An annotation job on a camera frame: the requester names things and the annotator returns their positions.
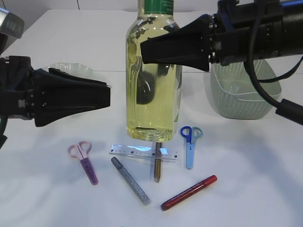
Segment silver glitter pen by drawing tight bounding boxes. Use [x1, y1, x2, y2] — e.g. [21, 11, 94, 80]
[111, 157, 151, 206]

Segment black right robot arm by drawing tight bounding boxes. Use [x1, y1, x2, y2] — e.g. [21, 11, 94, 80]
[140, 0, 303, 71]

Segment pink purple safety scissors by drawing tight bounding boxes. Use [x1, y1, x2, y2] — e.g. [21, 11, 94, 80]
[68, 141, 98, 185]

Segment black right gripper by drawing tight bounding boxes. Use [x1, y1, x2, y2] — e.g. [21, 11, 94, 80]
[140, 0, 288, 72]

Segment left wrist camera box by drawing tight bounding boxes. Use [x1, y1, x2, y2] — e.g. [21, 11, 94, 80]
[0, 8, 25, 54]

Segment clear plastic ruler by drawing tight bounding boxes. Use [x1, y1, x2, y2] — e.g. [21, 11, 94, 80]
[109, 144, 179, 162]

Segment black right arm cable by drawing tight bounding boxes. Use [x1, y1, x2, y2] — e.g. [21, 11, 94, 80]
[243, 0, 303, 126]

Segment blue safety scissors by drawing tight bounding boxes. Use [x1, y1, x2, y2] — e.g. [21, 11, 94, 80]
[180, 126, 204, 170]

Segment green woven plastic basket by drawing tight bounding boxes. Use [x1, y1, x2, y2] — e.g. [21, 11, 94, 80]
[205, 62, 273, 120]

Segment gold glitter pen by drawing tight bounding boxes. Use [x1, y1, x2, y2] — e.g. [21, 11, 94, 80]
[154, 142, 162, 183]

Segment clear plastic sheet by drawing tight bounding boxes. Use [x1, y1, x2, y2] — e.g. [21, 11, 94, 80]
[227, 81, 241, 94]

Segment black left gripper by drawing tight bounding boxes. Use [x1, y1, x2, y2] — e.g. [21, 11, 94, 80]
[0, 55, 111, 128]

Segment red glitter pen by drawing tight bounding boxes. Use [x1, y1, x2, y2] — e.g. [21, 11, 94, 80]
[160, 175, 217, 211]

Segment green wavy glass plate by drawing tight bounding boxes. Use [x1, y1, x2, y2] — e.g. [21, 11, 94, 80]
[42, 62, 93, 79]

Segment yellow tea bottle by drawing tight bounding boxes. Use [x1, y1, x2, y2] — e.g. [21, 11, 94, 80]
[125, 0, 182, 142]

